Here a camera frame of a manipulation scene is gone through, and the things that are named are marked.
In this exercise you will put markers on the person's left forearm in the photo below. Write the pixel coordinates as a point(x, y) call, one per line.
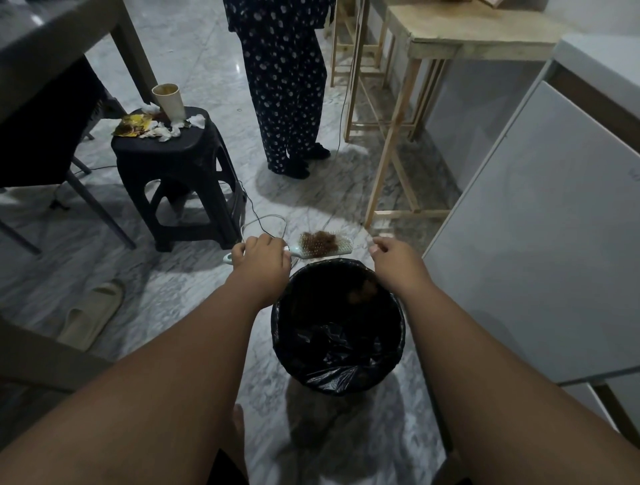
point(165, 379)

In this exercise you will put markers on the person's right fingers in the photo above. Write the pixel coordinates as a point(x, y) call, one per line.
point(383, 245)

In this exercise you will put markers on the brown hair clump on brush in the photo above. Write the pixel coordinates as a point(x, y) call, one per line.
point(318, 244)

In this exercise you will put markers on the trash bin with black bag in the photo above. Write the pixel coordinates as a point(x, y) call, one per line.
point(340, 344)

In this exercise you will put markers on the white cabinet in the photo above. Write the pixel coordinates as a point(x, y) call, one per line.
point(545, 225)

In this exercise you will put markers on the beige slipper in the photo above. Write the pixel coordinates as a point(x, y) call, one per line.
point(92, 315)

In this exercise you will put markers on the person's left hand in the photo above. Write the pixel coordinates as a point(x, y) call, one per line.
point(261, 265)

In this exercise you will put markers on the black chair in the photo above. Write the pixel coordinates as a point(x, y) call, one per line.
point(40, 130)

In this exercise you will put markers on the person's right hand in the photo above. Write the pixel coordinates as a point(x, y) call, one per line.
point(397, 267)

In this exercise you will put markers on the light wooden table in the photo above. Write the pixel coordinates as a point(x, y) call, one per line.
point(460, 35)

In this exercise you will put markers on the black plastic stool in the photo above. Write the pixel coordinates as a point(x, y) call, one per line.
point(170, 160)

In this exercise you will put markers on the beige paper cup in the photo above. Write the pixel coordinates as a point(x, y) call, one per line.
point(170, 102)

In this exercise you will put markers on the person's right forearm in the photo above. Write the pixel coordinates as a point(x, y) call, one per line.
point(500, 384)

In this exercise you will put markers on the person's left thumb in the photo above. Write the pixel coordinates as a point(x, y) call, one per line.
point(286, 252)

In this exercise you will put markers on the small wooden frame stool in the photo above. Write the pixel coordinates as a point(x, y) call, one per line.
point(345, 45)

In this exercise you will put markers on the white crumpled tissue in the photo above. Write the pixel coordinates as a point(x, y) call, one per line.
point(150, 109)
point(197, 121)
point(161, 131)

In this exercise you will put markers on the person's leg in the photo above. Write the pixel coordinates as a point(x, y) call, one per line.
point(235, 444)

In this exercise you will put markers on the light green hairbrush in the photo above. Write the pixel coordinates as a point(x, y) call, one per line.
point(340, 246)

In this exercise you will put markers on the yellow crumpled wrapper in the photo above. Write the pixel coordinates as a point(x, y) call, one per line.
point(131, 125)

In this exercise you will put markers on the grey table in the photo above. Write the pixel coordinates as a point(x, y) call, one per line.
point(50, 45)

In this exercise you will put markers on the brown hair clump in bin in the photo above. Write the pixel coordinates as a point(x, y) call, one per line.
point(362, 291)

